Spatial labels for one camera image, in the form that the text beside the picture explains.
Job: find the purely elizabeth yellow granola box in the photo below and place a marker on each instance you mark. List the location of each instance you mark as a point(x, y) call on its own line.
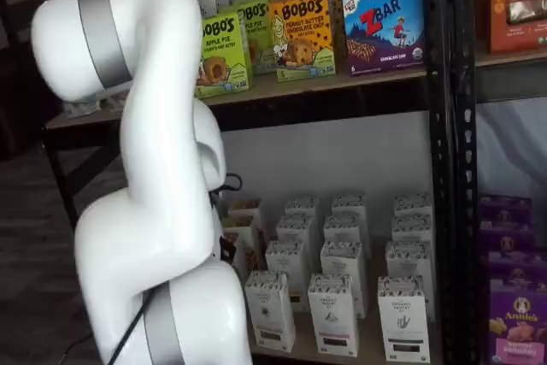
point(245, 204)
point(241, 223)
point(252, 262)

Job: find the purple Annie's snack box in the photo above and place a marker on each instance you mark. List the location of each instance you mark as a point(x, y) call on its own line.
point(504, 211)
point(515, 266)
point(510, 239)
point(517, 331)

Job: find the white box dark strip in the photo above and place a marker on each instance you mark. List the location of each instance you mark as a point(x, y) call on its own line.
point(412, 204)
point(401, 318)
point(408, 256)
point(410, 228)

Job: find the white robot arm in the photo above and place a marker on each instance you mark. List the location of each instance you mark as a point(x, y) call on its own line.
point(149, 125)

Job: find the orange snack box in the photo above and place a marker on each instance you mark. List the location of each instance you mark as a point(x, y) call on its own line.
point(513, 31)

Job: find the blue Z Bar box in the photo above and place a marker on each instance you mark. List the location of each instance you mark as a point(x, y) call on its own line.
point(384, 31)

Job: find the white box pink strip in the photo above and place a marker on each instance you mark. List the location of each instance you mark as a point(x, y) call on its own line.
point(342, 256)
point(348, 202)
point(333, 313)
point(344, 226)

